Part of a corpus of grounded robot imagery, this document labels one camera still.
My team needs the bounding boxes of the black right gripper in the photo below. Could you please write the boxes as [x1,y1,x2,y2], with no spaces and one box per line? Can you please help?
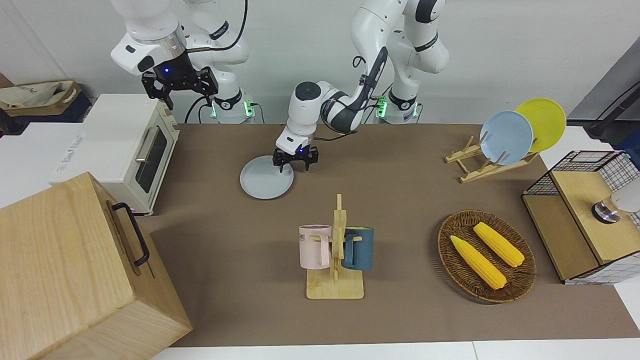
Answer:
[141,47,219,111]

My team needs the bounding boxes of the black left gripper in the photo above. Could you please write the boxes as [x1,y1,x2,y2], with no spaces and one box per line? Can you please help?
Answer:
[273,142,319,174]

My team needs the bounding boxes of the gray round plate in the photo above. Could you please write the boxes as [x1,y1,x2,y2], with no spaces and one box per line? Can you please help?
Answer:
[239,155,295,201]

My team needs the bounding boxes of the light blue plate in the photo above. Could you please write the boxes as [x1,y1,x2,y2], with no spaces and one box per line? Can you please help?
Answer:
[479,110,535,166]

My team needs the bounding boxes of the yellow plate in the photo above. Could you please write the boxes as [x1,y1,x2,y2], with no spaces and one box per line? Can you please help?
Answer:
[515,98,567,154]

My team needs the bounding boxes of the pink mug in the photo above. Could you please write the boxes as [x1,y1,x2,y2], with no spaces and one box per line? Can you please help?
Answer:
[298,224,333,270]

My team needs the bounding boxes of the cream toaster oven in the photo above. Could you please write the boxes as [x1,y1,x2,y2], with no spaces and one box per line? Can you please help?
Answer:
[48,93,181,217]

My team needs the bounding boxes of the dark blue box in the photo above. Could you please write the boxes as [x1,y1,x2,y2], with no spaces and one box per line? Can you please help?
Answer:
[0,92,94,137]

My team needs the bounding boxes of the dark blue mug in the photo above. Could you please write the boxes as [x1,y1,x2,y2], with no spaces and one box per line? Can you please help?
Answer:
[342,226,375,271]

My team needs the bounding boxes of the wooden mug tree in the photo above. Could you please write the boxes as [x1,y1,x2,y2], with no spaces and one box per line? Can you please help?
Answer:
[306,193,365,300]

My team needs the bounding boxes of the beige tote bag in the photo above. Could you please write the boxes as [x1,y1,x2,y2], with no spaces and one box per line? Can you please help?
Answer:
[0,80,82,119]

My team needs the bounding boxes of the wooden dish rack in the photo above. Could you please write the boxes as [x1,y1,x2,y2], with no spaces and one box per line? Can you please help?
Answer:
[445,131,540,184]

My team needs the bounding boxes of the long tapered yellow corn cob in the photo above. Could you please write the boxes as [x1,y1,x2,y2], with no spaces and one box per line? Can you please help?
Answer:
[450,235,507,291]

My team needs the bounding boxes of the shorter yellow corn cob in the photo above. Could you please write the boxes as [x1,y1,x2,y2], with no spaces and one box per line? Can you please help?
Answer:
[473,222,526,268]

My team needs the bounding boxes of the wooden drawer cabinet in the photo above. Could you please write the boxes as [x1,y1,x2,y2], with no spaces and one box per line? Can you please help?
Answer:
[0,171,193,360]

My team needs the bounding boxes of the brown wicker basket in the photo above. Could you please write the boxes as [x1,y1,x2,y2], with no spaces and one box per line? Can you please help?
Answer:
[437,209,537,304]

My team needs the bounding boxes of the black stand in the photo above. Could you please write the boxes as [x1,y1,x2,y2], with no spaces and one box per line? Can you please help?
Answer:
[586,82,640,147]

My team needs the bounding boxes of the silver oven door handle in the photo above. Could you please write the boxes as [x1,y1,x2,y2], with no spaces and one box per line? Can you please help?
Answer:
[135,125,161,164]

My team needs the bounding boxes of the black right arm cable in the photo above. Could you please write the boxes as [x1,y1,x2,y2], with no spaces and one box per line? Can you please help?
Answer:
[186,0,250,54]

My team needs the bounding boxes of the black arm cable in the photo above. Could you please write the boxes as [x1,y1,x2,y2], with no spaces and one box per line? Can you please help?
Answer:
[186,0,250,54]
[315,46,389,143]

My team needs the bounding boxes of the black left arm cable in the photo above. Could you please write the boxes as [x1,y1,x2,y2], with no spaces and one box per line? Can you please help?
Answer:
[315,46,389,143]

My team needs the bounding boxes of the black cabinet handle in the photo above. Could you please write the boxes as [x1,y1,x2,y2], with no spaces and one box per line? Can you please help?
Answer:
[111,202,151,267]

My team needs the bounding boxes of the wire grid shelf wooden boards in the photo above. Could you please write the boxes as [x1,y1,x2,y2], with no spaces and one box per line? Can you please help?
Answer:
[521,150,640,286]

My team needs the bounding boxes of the white device with metal ring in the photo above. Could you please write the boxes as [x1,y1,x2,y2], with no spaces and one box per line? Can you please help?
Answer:
[592,182,640,224]

